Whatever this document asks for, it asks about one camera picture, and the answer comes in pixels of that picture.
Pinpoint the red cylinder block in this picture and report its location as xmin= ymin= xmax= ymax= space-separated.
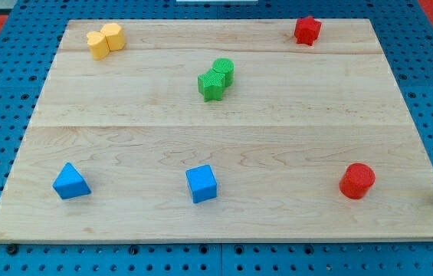
xmin=339 ymin=163 xmax=376 ymax=199

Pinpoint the green star block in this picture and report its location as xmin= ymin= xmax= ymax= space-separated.
xmin=198 ymin=69 xmax=225 ymax=102

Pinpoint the red star block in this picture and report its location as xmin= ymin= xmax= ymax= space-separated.
xmin=294 ymin=15 xmax=322 ymax=46

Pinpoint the blue cube block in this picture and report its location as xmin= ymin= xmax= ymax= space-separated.
xmin=185 ymin=165 xmax=217 ymax=204

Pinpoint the green cylinder block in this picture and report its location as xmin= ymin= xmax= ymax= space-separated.
xmin=212 ymin=57 xmax=235 ymax=87

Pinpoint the wooden board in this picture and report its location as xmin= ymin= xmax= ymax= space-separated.
xmin=0 ymin=19 xmax=433 ymax=245

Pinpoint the yellow hexagon block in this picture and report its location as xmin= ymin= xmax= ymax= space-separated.
xmin=100 ymin=23 xmax=126 ymax=51

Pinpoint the yellow heart block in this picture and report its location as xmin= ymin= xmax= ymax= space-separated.
xmin=86 ymin=31 xmax=110 ymax=61

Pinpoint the blue triangle block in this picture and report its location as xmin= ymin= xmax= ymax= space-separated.
xmin=52 ymin=163 xmax=91 ymax=199

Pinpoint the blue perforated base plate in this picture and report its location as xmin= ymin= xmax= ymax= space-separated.
xmin=0 ymin=0 xmax=433 ymax=275

